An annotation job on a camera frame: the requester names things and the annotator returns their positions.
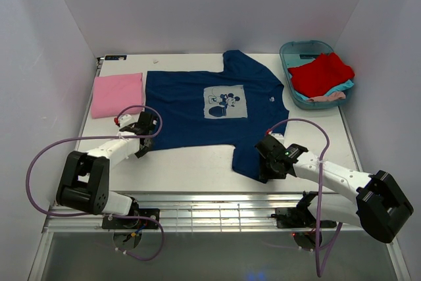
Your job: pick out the teal plastic basket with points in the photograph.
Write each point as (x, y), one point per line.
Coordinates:
(297, 53)

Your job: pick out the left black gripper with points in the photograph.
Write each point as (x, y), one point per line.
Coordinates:
(141, 153)

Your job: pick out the blue mickey t-shirt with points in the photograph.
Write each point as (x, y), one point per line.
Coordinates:
(233, 107)

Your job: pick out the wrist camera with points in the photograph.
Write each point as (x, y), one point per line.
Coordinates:
(278, 136)
(124, 120)

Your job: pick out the red t-shirt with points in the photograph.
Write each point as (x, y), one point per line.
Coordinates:
(317, 77)

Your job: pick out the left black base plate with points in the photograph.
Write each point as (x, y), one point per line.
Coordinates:
(132, 224)

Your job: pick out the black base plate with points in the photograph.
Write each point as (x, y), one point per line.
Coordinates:
(291, 217)
(132, 224)

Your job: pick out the folded pink t-shirt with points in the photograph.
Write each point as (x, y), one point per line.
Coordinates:
(112, 94)

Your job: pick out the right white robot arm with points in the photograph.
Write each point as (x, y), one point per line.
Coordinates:
(373, 202)

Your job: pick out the blue label sticker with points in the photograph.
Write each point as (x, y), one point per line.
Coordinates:
(115, 58)

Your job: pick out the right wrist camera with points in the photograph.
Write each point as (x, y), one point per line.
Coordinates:
(278, 136)

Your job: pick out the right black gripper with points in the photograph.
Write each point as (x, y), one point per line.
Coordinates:
(264, 172)

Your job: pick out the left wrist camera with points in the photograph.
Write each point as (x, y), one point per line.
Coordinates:
(124, 120)

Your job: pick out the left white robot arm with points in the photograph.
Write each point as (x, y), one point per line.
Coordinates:
(84, 184)

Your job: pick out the aluminium frame rail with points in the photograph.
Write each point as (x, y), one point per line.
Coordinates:
(194, 213)

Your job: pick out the light pink t-shirt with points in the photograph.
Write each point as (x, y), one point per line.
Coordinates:
(337, 95)

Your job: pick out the light blue t-shirt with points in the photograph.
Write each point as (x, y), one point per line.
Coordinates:
(341, 87)

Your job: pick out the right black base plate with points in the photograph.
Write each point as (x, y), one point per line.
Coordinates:
(291, 217)

